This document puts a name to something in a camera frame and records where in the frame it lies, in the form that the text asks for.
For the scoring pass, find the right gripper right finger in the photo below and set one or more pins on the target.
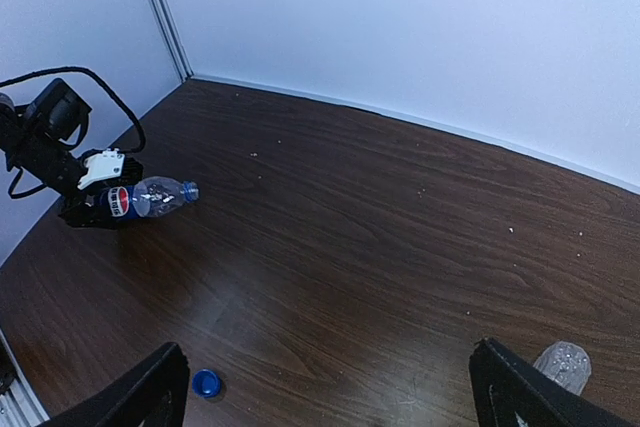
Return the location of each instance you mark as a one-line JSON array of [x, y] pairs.
[[506, 388]]

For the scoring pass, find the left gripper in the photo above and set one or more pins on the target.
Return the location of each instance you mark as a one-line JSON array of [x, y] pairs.
[[80, 209]]

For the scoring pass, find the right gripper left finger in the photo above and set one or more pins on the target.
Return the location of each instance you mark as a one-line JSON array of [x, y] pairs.
[[153, 393]]

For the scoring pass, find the blue bottle cap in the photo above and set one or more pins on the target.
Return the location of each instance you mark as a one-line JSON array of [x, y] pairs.
[[207, 384]]

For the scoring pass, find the clear unlabeled plastic bottle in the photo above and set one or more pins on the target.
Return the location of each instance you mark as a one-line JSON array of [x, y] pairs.
[[566, 364]]

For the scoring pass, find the Pepsi label plastic bottle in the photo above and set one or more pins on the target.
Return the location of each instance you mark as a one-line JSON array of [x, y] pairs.
[[151, 197]]

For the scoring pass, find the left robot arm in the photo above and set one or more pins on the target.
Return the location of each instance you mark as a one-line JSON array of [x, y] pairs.
[[38, 140]]

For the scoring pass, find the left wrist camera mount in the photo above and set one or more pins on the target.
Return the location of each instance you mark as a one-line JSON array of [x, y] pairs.
[[101, 166]]

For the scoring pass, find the front aluminium rail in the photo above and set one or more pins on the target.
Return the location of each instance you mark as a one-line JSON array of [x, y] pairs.
[[20, 405]]

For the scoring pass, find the left aluminium frame post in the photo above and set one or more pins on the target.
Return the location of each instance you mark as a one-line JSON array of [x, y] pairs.
[[168, 29]]

